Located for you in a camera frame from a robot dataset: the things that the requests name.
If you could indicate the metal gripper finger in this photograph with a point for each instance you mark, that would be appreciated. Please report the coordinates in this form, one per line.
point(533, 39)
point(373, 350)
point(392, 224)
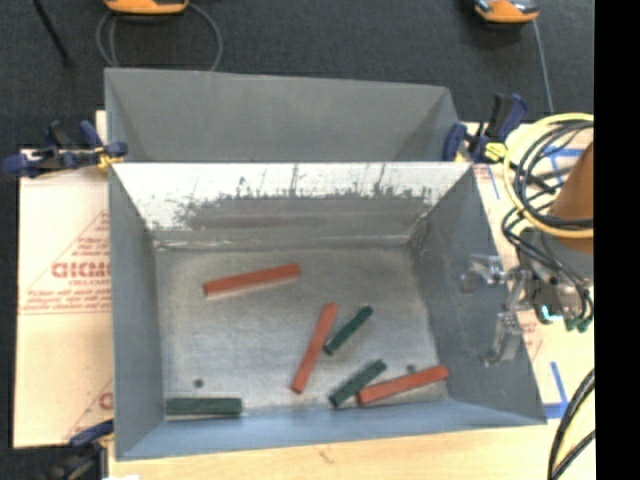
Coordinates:
point(487, 270)
point(506, 328)

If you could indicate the red-brown flat block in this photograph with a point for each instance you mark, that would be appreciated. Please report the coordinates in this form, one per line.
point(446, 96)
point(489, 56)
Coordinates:
point(252, 279)
point(316, 348)
point(402, 385)

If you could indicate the dark green flat block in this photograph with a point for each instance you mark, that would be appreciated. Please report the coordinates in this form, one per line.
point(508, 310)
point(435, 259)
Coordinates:
point(357, 383)
point(349, 330)
point(202, 406)

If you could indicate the grey metal bin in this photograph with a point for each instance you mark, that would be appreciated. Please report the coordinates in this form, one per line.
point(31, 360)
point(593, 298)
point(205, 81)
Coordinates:
point(280, 328)

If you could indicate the brown cardboard board, red print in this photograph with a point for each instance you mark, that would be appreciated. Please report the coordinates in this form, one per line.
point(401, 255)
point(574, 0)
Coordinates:
point(60, 318)

